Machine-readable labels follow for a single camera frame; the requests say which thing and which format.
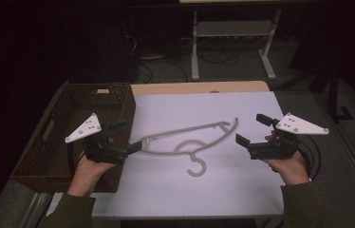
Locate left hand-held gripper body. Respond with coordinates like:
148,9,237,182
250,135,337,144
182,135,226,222
65,113,130,166

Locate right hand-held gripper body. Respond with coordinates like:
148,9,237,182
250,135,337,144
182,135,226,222
248,112,330,161

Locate grey plastic clothes hanger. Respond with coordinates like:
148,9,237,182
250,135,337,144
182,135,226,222
129,117,239,178

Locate brown woven basket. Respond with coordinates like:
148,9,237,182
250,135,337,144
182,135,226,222
9,82,137,194

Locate person's right hand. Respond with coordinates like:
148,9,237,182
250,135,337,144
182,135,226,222
262,150,311,186

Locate person's left hand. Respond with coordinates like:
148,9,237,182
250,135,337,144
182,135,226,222
66,153,117,198

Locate white table mat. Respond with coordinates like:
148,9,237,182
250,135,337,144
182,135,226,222
47,91,286,219

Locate black metal stand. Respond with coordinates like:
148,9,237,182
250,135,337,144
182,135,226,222
327,63,354,122

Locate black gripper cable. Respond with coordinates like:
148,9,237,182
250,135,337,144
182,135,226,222
298,134,323,182

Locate black floor cable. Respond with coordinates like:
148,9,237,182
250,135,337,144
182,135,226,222
137,59,189,84

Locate white metal desk frame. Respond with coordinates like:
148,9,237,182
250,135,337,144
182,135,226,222
190,9,283,82

